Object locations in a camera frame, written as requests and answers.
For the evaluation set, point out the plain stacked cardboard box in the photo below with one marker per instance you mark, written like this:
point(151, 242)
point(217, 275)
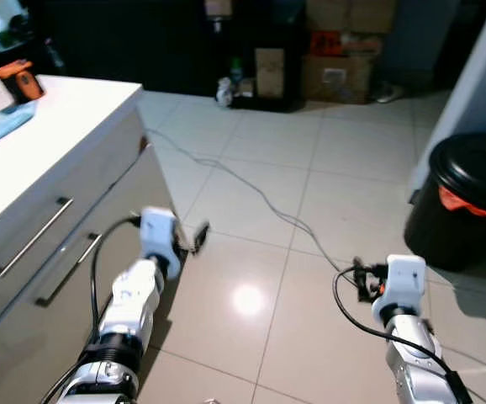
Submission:
point(348, 15)

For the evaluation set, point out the labelled cardboard box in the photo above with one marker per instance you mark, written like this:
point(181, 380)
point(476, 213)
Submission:
point(335, 80)

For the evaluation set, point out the orange and black device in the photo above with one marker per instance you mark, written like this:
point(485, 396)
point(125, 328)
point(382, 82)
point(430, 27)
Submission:
point(23, 84)

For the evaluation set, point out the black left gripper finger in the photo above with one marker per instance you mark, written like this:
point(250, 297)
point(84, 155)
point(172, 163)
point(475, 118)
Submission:
point(202, 236)

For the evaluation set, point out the white crumpled bag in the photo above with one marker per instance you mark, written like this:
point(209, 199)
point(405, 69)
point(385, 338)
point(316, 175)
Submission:
point(224, 91)

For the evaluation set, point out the black shelf unit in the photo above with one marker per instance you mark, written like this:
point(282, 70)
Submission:
point(293, 80)

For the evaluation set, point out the grey shoe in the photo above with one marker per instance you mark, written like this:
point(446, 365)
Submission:
point(388, 93)

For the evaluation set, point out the narrow tan cardboard box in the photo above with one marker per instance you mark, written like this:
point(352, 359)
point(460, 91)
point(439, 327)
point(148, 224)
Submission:
point(269, 74)

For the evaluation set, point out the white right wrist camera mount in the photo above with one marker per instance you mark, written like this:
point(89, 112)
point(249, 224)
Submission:
point(403, 282)

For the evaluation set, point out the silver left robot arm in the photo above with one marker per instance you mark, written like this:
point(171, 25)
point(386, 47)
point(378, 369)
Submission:
point(129, 303)

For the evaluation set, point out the white island drawer cabinet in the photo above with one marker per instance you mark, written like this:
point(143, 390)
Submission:
point(83, 181)

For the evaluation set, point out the small orange box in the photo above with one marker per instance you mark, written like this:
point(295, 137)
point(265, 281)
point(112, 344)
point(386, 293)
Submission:
point(325, 44)

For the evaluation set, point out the orange bin liner bag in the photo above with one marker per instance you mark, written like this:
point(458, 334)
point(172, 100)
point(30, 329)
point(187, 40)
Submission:
point(457, 204)

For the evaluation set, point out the small green bottle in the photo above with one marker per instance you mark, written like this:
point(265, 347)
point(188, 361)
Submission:
point(236, 71)

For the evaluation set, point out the black trash bin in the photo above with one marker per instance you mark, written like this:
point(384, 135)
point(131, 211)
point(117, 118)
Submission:
point(445, 236)

